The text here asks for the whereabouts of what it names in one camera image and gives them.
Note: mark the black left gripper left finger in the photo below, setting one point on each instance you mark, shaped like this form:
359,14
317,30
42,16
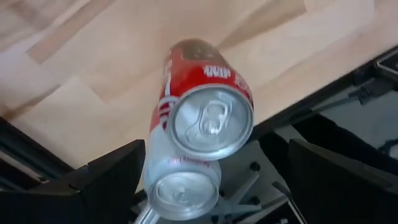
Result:
93,199

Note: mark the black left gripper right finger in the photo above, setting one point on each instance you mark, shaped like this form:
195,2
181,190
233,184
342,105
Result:
342,196

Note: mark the white and pink soda can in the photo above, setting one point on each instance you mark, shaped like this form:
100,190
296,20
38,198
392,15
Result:
183,193

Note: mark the red Coca-Cola can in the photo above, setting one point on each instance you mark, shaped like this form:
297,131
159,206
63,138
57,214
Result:
202,74

